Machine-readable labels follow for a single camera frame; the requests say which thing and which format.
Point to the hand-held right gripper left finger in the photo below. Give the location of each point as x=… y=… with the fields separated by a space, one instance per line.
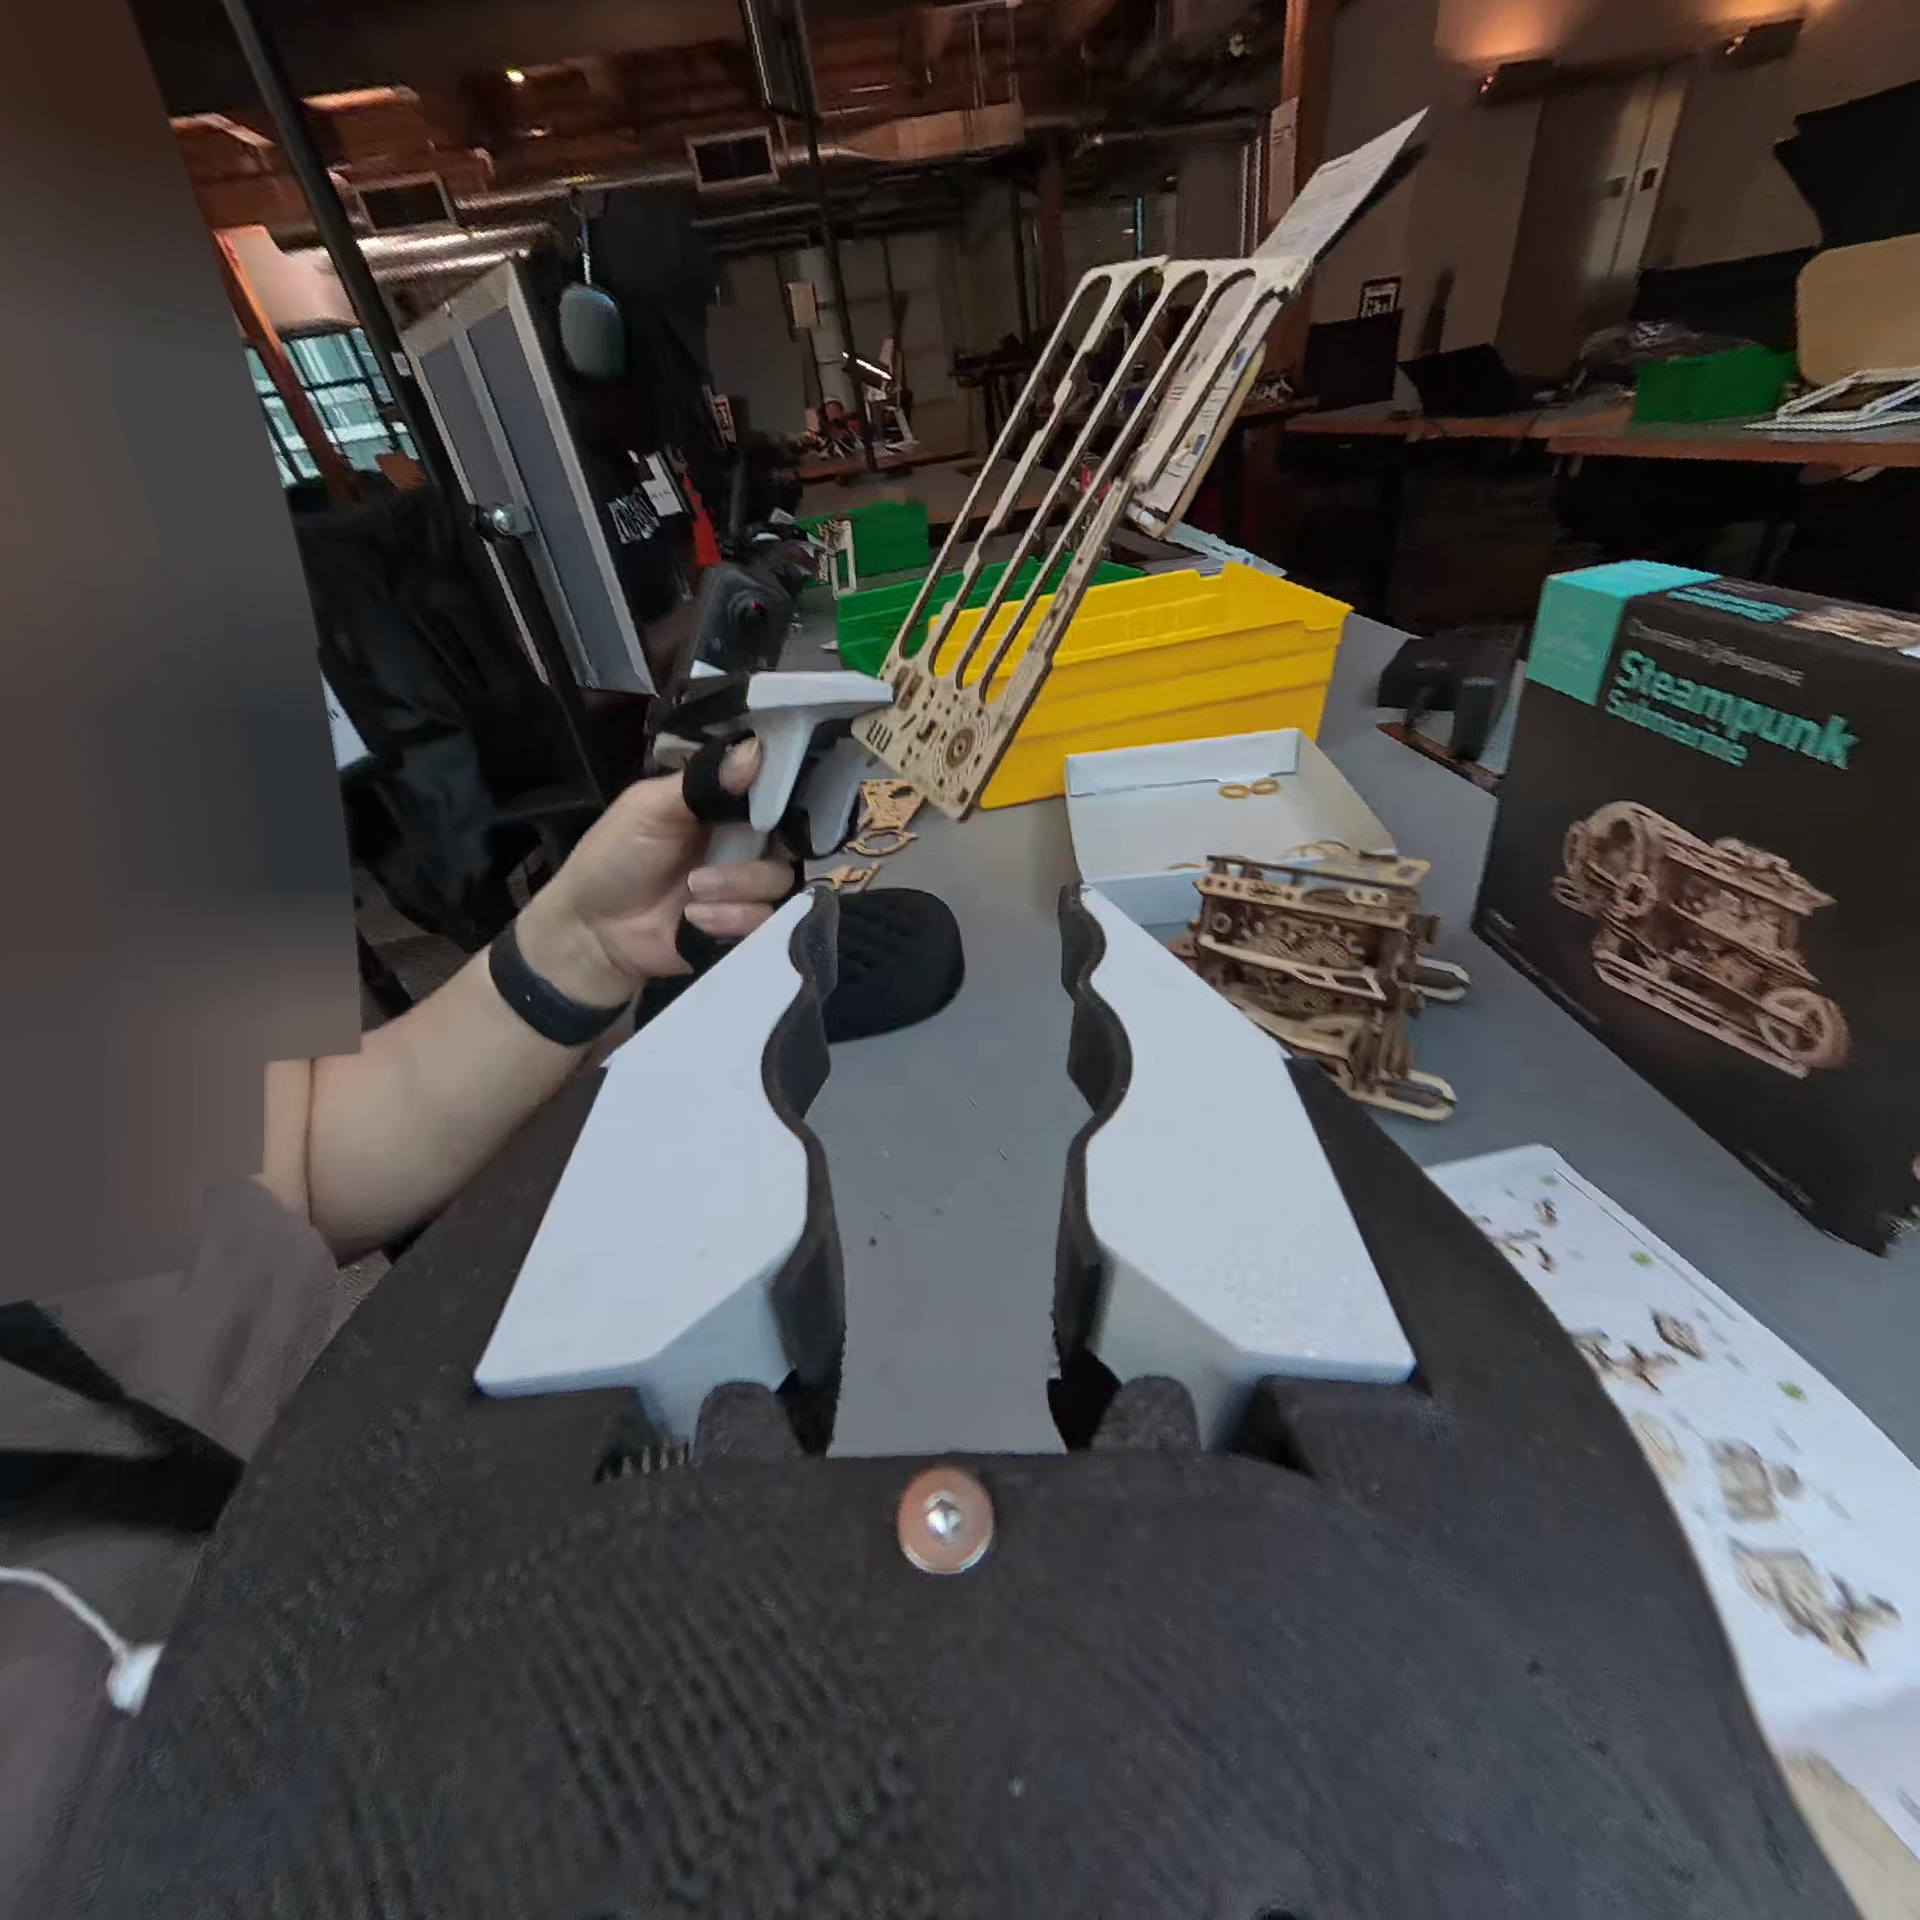
x=661 y=1201

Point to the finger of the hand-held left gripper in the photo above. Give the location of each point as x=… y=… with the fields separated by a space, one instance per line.
x=853 y=696

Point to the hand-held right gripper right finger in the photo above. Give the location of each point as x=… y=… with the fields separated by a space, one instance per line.
x=1230 y=1201

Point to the wooden laser-cut part sheet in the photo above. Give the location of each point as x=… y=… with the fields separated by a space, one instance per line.
x=1080 y=493

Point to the person's left forearm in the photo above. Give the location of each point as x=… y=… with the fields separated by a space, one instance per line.
x=421 y=1096

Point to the wooden submarine model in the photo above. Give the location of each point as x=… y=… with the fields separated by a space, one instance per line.
x=1305 y=960

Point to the black model kit box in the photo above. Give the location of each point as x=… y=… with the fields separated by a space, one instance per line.
x=1664 y=809

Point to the person's left hand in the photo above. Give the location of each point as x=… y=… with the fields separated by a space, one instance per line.
x=646 y=884

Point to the flat ornate wooden part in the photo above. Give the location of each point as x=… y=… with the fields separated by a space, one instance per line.
x=888 y=809

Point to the black mesh pad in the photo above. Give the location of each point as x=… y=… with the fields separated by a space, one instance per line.
x=896 y=960

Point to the black wristband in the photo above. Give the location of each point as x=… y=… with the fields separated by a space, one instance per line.
x=543 y=997

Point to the yellow plastic bin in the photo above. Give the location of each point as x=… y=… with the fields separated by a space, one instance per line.
x=1172 y=675

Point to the white cardboard tray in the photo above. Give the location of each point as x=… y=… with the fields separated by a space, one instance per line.
x=1172 y=819

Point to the grey metal cabinet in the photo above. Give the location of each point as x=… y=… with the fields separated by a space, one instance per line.
x=524 y=450

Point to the printed assembly booklet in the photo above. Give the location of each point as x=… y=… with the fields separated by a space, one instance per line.
x=1694 y=1349

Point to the black desk device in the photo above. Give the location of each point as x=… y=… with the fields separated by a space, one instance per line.
x=1447 y=681

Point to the person's grey shirt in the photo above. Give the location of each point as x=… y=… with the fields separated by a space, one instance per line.
x=135 y=1650

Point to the black laptop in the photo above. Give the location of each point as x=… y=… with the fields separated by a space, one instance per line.
x=1471 y=377

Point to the small green plastic bin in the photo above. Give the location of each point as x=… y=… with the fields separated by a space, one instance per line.
x=1711 y=387

